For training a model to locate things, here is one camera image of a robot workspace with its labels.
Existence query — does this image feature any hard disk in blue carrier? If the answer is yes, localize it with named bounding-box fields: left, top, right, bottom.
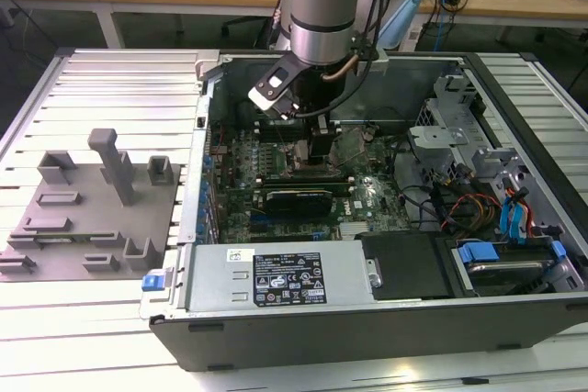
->
left=451, top=238, right=571, bottom=299

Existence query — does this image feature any open PC case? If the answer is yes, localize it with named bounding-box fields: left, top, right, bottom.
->
left=137, top=49, right=588, bottom=373

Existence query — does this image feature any blue data cable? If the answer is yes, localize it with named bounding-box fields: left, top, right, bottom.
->
left=499, top=196, right=518, bottom=241
left=513, top=198, right=532, bottom=242

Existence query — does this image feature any silver drive cage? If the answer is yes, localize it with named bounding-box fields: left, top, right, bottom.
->
left=406, top=71, right=491, bottom=185

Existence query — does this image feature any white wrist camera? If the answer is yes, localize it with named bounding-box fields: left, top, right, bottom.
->
left=246, top=61, right=298, bottom=112

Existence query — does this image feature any CPU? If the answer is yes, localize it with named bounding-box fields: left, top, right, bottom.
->
left=292, top=138, right=312, bottom=164

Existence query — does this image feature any silver chipset heat sink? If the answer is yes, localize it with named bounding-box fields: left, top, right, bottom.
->
left=338, top=220, right=372, bottom=241

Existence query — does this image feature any blue case latch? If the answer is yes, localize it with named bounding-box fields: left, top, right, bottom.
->
left=141, top=274, right=166, bottom=293

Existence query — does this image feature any black plastic shroud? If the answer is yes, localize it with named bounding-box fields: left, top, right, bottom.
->
left=356, top=230, right=456, bottom=302

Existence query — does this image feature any black expansion slot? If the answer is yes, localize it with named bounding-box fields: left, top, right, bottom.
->
left=250, top=218, right=333, bottom=230

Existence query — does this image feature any grey parts rack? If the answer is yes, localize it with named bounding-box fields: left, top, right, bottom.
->
left=0, top=128, right=185, bottom=283

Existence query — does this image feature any green RAM stick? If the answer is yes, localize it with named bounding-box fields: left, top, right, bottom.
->
left=35, top=232, right=117, bottom=243

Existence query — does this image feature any metal socket cover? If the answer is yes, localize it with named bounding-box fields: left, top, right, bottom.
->
left=328, top=127, right=371, bottom=169

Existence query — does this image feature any coloured power wire bundle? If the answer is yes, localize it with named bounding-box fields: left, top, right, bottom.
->
left=439, top=193, right=503, bottom=233

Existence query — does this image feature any CPU socket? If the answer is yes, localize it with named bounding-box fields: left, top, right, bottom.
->
left=284, top=142, right=334, bottom=178

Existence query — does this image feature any black graphics card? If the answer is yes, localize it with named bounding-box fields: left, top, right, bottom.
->
left=265, top=188, right=334, bottom=218

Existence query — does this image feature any black cable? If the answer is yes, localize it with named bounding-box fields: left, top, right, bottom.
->
left=398, top=183, right=445, bottom=233

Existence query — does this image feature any thin wire locking lever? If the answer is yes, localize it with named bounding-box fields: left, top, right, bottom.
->
left=268, top=120, right=290, bottom=153

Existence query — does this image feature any silver power supply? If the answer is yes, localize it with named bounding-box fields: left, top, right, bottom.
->
left=175, top=241, right=386, bottom=316

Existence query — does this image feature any green motherboard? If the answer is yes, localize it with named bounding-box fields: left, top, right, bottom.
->
left=209, top=123, right=417, bottom=245

